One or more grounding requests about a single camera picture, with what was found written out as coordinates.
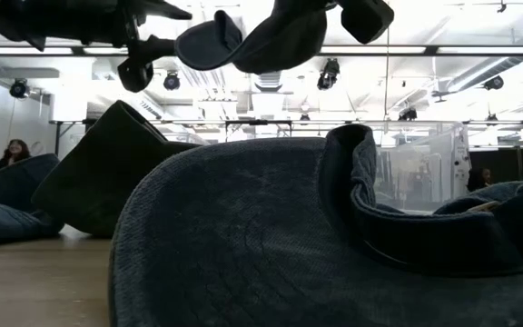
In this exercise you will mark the person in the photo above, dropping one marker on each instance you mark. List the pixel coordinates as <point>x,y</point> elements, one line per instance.
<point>14,152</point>
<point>479,179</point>

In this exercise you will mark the ceiling air vent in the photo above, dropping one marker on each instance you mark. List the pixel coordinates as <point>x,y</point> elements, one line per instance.
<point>269,81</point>

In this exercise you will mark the black horizontal frame bar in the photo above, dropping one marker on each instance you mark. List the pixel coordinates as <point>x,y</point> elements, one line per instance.
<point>431,50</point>

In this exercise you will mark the white pillar kiosk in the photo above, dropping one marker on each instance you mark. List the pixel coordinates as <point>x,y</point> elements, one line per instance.
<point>462,154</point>

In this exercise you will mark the dark navy hat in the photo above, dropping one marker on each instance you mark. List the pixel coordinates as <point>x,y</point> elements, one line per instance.
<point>279,41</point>

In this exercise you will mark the large blue denim hat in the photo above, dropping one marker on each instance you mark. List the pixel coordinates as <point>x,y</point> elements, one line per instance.
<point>243,227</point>

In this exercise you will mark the round wall clock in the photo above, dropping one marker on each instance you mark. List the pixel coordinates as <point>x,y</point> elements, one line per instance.
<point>37,148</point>

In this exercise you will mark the white wall box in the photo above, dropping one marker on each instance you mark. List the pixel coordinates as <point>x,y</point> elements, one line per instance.
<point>68,104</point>

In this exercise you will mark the black ceiling spotlight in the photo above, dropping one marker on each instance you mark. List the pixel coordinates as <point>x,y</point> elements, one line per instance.
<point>171,82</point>
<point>328,72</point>
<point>18,88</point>
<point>494,83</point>
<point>407,114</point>

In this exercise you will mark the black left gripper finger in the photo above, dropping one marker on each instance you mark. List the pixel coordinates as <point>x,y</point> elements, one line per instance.
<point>141,59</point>

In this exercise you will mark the dark green hat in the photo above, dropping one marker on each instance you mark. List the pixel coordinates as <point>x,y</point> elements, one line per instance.
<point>107,172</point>

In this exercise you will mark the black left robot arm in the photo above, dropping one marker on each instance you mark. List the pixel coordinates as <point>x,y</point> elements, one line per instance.
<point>62,18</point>

